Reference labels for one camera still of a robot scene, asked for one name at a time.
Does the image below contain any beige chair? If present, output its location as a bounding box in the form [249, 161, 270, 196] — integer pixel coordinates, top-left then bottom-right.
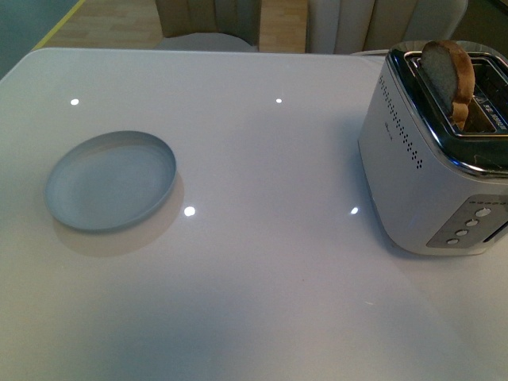
[306, 0, 468, 54]
[156, 0, 261, 52]

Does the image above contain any beige chair left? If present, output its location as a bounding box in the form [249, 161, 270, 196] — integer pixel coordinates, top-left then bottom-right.
[156, 0, 261, 52]

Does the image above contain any beige chair right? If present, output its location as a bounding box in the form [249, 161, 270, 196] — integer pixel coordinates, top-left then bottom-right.
[306, 0, 468, 54]

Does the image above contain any light blue round plate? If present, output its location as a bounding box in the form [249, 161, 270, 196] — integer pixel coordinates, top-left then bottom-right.
[44, 131, 177, 233]

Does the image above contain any brown bread slice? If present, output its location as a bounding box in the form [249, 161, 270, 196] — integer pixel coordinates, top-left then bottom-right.
[421, 40, 475, 131]

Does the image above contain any white chrome two-slot toaster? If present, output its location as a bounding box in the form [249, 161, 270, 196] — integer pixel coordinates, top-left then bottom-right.
[358, 41, 507, 256]

